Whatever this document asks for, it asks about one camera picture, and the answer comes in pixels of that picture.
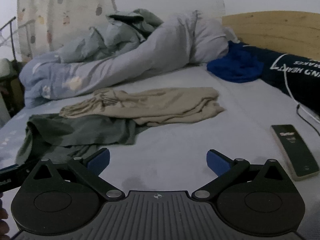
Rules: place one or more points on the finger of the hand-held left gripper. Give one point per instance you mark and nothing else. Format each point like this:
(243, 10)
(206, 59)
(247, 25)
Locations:
(15, 177)

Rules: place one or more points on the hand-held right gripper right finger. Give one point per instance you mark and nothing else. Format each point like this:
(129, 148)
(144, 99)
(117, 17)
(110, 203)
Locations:
(217, 163)

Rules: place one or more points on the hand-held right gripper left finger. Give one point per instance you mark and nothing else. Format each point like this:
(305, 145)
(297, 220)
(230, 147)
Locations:
(101, 161)

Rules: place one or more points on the dark green garment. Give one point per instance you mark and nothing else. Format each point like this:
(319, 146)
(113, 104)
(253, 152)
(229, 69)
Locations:
(75, 130)

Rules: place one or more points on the beige pants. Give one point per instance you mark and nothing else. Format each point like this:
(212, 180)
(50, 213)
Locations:
(155, 105)

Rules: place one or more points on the person's left hand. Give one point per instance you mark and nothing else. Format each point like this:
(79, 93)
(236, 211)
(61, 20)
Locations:
(3, 216)

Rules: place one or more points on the pale blue printed bed sheet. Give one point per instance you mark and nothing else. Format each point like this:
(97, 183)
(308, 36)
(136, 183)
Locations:
(175, 142)

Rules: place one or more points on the black flat device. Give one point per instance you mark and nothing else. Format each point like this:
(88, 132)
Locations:
(295, 150)

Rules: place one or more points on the dark wooden chair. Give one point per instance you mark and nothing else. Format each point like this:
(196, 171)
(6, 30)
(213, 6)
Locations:
(15, 92)

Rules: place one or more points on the bright blue cloth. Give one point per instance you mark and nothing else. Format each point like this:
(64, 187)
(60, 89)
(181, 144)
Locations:
(237, 65)

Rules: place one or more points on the white plush cushion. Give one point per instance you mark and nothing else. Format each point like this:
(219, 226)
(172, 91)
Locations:
(5, 67)

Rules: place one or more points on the navy printed pillow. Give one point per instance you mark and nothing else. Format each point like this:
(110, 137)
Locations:
(265, 62)

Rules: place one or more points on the pale teal blanket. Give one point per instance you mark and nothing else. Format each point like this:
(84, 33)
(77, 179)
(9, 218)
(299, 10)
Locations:
(112, 37)

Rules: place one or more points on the blue printed duvet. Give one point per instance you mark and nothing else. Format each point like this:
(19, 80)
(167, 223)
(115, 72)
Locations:
(162, 50)

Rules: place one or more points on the white pillow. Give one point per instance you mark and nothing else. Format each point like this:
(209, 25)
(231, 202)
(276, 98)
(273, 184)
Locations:
(231, 33)

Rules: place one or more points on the metal drying rack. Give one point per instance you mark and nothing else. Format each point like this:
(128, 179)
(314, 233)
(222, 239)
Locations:
(12, 37)

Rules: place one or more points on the wooden headboard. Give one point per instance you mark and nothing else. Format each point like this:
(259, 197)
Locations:
(275, 30)

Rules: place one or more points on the fruit printed curtain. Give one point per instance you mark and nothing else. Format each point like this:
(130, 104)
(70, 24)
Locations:
(62, 5)

